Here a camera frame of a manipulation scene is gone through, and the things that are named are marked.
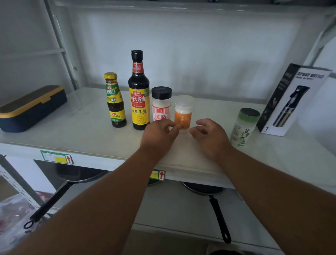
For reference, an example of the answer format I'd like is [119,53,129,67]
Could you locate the person's left hand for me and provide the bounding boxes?
[140,119,182,158]

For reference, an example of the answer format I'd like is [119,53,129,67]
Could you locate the small sauce bottle yellow cap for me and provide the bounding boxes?
[103,72,127,129]

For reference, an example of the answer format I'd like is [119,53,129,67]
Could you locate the person's left forearm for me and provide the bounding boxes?
[8,147,163,255]

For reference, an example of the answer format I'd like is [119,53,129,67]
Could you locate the salt jar green lid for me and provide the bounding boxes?
[230,107,261,147]

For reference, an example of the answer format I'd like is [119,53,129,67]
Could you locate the orange label jar clear lid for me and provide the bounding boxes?
[174,95,195,131]

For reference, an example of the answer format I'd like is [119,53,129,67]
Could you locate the white metal shelf rack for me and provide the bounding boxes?
[0,0,336,255]

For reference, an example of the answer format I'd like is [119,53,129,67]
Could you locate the person's right forearm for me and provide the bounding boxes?
[220,148,336,255]

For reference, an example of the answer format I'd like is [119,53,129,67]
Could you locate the green yellow shelf label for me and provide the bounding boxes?
[40,150,74,165]
[150,170,166,181]

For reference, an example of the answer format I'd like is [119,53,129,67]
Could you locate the person's right hand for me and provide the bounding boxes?
[189,118,234,161]

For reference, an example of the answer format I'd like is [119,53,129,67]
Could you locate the navy lunch box yellow trim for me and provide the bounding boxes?
[0,85,68,133]

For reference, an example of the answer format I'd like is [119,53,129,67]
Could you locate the clear plastic bag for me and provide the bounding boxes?
[0,192,54,254]

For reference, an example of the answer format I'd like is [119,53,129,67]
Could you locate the black frying pan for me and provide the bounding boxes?
[181,181,232,244]
[23,163,109,230]

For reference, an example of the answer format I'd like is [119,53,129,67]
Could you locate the tall dark soy sauce bottle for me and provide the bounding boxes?
[128,50,150,131]

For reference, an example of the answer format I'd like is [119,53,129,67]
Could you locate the black white spray bottle box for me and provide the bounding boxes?
[256,63,333,137]

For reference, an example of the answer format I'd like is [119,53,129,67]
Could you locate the white seasoning jar black lid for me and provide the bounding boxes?
[151,86,172,122]

